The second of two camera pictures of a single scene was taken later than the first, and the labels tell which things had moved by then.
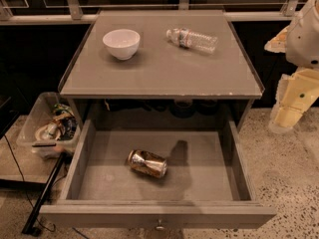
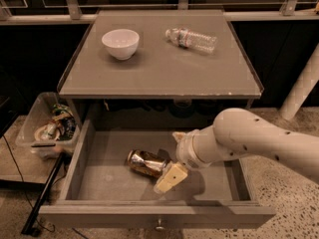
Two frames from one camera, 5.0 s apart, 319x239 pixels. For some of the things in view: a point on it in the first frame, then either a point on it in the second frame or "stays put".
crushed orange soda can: (147, 163) stays put
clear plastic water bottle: (193, 40) stays put
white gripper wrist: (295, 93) to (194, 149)
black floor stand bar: (29, 228) stays put
